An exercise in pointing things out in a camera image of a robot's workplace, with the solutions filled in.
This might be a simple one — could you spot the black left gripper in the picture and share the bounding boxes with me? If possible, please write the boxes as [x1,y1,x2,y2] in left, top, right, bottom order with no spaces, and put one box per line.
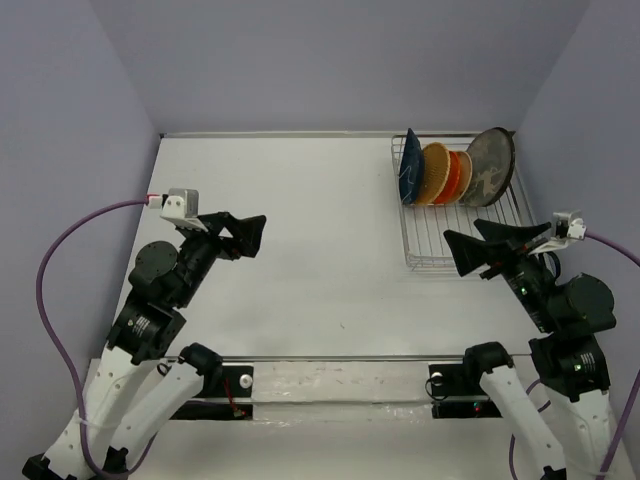
[176,209,269,305]

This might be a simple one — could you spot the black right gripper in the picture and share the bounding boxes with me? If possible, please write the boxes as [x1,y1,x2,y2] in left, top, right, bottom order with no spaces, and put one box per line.
[443,215,560,329]

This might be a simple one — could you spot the cream plate with prints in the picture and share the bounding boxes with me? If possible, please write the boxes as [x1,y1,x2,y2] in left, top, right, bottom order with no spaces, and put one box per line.
[451,151,473,202]

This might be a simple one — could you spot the grey deer plate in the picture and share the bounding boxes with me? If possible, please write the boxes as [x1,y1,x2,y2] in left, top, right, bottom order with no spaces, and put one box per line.
[461,127,509,207]

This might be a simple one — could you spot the tan woven round plate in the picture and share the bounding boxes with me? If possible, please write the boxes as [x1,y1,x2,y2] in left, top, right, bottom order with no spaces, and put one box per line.
[416,142,451,205]

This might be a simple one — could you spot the large teal floral plate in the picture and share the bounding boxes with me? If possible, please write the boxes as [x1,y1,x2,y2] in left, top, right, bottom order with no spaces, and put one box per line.
[502,130,516,194]

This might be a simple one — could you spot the dark blue leaf plate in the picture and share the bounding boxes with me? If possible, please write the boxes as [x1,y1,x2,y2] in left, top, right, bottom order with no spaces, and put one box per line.
[398,128,425,205]

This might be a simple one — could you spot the orange glossy plate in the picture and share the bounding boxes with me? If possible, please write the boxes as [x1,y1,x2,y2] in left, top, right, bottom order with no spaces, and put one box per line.
[433,151,461,205]

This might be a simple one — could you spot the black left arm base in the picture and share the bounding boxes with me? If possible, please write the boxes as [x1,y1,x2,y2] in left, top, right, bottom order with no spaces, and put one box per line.
[171,363,254,421]

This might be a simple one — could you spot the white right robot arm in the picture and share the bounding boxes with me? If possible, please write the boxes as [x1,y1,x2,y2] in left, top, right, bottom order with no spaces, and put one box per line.
[443,213,616,479]

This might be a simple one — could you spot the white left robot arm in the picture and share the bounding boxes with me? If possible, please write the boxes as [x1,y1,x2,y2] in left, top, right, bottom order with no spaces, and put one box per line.
[22,212,267,479]

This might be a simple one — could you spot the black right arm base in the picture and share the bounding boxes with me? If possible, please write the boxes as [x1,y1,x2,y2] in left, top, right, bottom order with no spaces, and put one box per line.
[425,363,501,420]

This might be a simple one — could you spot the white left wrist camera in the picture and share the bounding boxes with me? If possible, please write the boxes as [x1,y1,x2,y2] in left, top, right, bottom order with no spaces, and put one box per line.
[160,188,205,231]

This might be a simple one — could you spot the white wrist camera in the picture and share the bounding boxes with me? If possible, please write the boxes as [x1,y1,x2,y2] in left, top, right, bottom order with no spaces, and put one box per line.
[532,210,586,254]
[160,188,205,231]

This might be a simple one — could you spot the silver wire dish rack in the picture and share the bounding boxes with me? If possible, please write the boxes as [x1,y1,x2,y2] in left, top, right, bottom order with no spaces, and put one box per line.
[391,133,533,271]

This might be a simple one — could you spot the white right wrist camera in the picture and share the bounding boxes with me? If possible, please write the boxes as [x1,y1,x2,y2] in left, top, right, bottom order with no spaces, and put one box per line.
[532,210,586,254]

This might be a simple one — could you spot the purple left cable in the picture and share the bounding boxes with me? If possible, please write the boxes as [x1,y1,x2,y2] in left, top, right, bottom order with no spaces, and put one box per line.
[35,198,164,476]

